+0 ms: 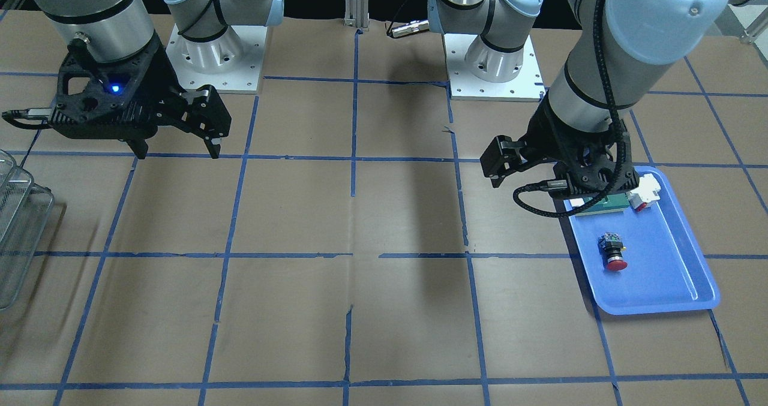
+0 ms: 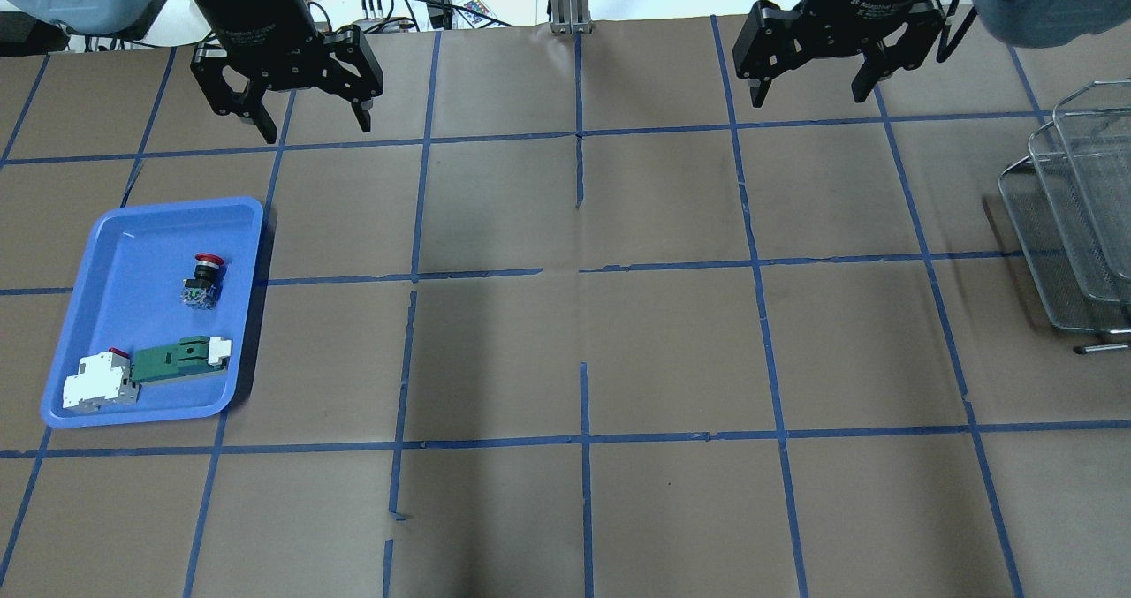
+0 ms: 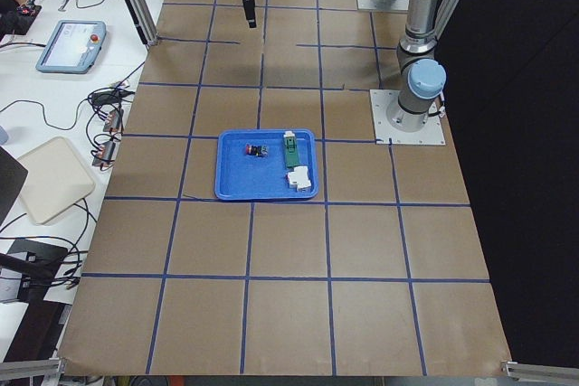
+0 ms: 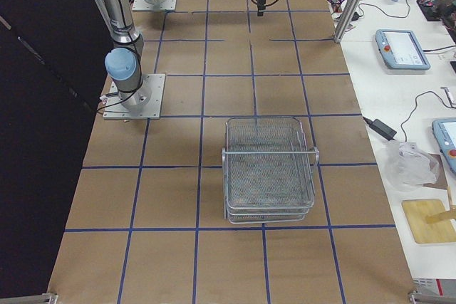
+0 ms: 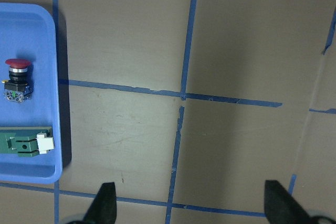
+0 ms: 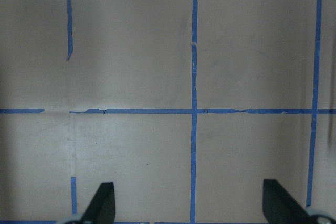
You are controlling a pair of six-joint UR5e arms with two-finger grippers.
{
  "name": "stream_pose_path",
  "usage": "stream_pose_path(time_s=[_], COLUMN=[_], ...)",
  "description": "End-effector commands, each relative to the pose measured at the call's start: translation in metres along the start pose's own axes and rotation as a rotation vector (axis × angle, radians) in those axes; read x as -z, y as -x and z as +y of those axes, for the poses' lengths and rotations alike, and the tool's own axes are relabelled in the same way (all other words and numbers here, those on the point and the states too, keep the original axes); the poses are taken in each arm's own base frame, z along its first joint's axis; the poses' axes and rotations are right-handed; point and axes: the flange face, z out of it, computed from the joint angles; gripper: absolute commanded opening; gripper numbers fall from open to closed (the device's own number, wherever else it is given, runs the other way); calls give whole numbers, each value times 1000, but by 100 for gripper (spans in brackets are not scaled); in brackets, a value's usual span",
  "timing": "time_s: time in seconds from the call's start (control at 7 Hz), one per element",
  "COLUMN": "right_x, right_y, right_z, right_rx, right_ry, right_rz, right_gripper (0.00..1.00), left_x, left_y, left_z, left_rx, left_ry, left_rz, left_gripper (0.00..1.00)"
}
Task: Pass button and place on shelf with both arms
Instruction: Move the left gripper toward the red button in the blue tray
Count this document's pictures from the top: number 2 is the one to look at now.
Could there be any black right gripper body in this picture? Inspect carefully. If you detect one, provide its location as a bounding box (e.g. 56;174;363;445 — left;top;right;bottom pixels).
792;0;915;62

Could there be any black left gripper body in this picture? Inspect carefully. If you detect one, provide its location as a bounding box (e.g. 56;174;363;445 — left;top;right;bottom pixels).
193;0;327;92

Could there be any red emergency push button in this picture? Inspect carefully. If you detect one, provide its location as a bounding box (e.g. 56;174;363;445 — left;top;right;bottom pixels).
180;252;225;311

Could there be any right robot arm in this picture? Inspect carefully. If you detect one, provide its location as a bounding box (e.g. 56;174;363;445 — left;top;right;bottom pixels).
732;0;1128;107

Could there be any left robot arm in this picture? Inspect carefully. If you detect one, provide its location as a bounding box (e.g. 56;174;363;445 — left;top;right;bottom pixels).
7;0;385;142

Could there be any blue plastic tray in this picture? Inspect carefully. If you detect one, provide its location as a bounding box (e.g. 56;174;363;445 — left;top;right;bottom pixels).
40;196;265;430

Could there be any green white terminal block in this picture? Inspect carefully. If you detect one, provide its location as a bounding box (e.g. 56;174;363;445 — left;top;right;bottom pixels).
131;336;234;384

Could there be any white circuit breaker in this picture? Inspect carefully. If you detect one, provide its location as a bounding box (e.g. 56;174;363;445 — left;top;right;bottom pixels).
62;347;140;413

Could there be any metal wire mesh shelf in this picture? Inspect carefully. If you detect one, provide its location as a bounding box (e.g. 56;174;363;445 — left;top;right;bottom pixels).
998;79;1128;355

